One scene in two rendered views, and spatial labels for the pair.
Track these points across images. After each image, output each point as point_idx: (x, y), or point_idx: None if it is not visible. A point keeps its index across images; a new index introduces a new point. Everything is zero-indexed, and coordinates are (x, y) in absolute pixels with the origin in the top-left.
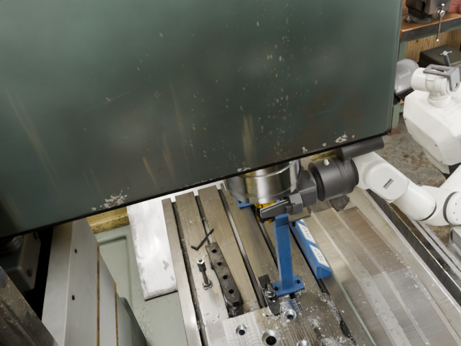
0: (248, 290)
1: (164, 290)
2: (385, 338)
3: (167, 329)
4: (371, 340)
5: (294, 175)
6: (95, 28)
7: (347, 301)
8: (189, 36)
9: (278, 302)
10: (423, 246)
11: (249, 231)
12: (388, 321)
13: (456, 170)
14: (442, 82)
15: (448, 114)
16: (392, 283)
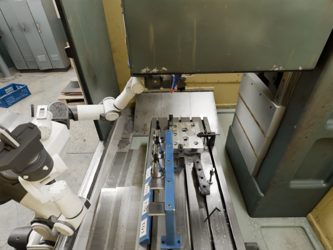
0: (188, 172)
1: None
2: (138, 163)
3: (236, 216)
4: (147, 148)
5: None
6: None
7: (147, 157)
8: None
9: (178, 145)
10: (89, 188)
11: (179, 210)
12: (131, 170)
13: (90, 110)
14: (49, 112)
15: (54, 128)
16: (116, 184)
